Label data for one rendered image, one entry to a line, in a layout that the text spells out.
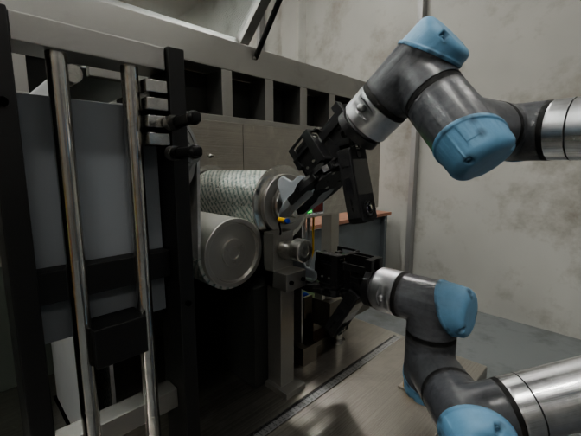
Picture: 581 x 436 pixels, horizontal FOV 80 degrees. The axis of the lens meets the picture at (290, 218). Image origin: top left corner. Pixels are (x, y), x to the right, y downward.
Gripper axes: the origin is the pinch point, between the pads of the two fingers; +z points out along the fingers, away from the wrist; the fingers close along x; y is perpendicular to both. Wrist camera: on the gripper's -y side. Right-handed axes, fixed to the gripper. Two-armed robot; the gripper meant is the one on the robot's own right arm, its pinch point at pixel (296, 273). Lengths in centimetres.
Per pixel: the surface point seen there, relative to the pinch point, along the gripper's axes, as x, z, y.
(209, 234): 22.5, -2.5, 12.4
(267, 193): 10.9, -3.5, 18.3
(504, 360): -208, 1, -109
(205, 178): 10.6, 17.9, 20.4
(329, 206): -49, 30, 8
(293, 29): -274, 270, 189
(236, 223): 17.1, -2.4, 13.4
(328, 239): -71, 47, -10
